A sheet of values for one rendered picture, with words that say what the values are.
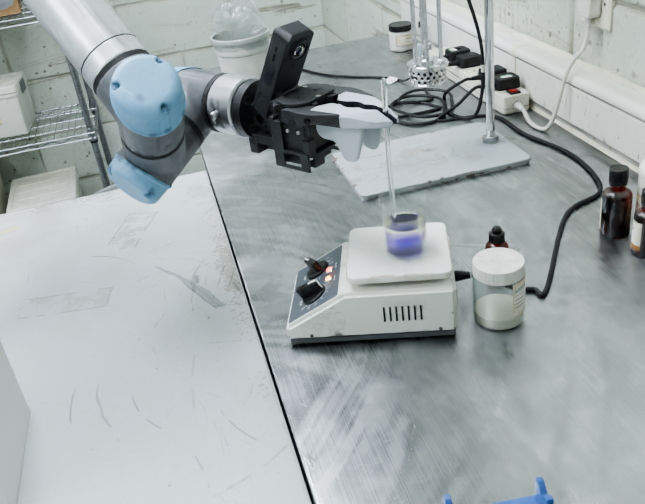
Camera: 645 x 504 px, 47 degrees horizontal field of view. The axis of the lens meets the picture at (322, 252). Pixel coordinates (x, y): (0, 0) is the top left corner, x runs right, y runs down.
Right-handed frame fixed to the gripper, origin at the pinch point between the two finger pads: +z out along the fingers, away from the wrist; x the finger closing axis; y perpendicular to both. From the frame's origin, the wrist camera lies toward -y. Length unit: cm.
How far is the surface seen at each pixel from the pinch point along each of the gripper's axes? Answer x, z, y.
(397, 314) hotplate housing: 4.7, 3.3, 22.0
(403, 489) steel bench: 22.8, 16.0, 25.8
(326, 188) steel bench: -24.1, -31.2, 26.2
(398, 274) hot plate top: 3.8, 3.1, 17.1
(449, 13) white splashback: -95, -50, 16
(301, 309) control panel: 9.4, -7.3, 22.1
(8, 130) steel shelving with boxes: -61, -218, 59
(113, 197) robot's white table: -5, -65, 27
